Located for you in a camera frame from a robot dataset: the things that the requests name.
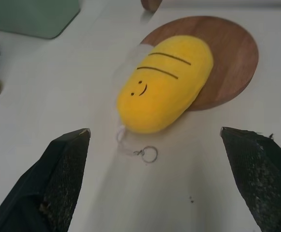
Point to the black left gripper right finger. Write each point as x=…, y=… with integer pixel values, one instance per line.
x=258, y=178

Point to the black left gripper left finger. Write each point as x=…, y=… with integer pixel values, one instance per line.
x=46, y=183

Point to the round wooden board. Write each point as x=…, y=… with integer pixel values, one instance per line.
x=229, y=58

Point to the brown wooden object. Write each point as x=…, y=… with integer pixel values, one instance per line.
x=150, y=4

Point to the green rectangular box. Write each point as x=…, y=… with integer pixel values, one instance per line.
x=31, y=17

